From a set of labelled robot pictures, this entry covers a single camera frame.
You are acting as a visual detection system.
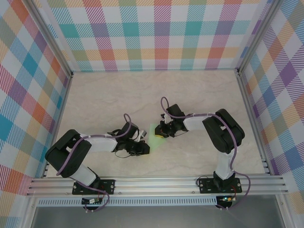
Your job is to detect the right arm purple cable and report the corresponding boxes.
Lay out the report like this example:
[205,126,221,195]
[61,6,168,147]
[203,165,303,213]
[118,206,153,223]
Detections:
[160,96,251,210]

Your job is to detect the light green paper sheet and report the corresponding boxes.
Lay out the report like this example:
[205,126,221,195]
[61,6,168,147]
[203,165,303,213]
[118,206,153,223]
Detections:
[146,124,167,152]

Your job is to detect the slotted grey cable duct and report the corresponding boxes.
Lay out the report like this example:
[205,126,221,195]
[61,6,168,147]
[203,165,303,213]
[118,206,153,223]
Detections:
[37,196,218,207]

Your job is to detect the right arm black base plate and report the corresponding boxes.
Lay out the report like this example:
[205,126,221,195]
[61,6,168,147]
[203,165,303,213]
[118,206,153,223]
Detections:
[198,177,242,194]

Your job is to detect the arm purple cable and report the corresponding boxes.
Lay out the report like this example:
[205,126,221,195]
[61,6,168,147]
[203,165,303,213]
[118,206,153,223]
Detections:
[160,96,251,210]
[56,113,133,212]

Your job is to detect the aluminium frame post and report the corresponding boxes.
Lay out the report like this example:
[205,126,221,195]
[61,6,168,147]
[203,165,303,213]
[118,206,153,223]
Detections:
[25,0,74,78]
[237,0,285,75]

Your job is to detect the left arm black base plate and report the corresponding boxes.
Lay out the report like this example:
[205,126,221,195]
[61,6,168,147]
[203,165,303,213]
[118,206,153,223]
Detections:
[72,179,116,195]

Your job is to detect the long aluminium mounting rail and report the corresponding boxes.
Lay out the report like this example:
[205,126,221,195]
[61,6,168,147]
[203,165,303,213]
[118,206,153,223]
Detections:
[25,174,290,197]

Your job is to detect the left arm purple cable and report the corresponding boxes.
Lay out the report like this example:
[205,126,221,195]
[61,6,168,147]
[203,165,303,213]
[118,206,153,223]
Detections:
[56,113,133,212]

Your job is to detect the aluminium side rail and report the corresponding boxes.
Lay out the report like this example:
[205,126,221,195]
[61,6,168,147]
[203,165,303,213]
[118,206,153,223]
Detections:
[235,68,273,176]
[40,73,74,179]

